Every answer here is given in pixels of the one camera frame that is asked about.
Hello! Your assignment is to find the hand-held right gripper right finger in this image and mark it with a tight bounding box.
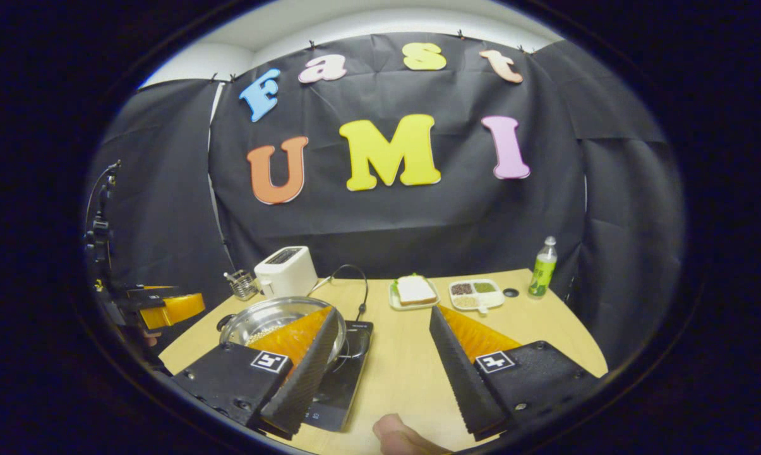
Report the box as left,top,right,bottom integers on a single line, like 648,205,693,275
429,305,602,442

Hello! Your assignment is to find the green label drink bottle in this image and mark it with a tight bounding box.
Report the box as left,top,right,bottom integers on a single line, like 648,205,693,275
528,236,558,299

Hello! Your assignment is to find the sandwich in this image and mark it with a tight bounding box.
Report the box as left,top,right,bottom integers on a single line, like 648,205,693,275
393,274,438,306

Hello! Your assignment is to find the white divided dish with beans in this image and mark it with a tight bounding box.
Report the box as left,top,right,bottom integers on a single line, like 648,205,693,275
448,279,505,315

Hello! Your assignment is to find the black power cable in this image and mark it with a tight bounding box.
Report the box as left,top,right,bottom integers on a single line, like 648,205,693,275
311,264,369,322

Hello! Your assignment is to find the white sandwich plate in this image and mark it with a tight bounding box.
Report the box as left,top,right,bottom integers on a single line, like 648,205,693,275
389,279,441,311

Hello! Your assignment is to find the stainless steel pot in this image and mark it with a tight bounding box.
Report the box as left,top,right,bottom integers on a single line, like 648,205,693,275
216,296,348,373

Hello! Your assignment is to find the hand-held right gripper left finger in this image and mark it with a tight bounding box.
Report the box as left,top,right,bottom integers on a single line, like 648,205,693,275
171,306,342,441

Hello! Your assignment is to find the black induction cooktop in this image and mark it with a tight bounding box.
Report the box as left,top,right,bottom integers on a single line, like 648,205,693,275
301,320,375,433

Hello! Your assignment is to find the pile of soybeans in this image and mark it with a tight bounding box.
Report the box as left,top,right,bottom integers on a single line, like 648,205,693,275
246,325,281,346

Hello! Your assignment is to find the small metal wire holder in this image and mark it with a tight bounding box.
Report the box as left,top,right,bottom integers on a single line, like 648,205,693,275
224,270,259,301

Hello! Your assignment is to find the white toaster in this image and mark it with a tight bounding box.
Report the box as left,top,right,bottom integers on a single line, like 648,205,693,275
254,246,318,299

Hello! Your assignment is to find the black equipment stand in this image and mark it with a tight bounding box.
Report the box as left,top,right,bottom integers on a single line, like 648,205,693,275
83,160,123,291

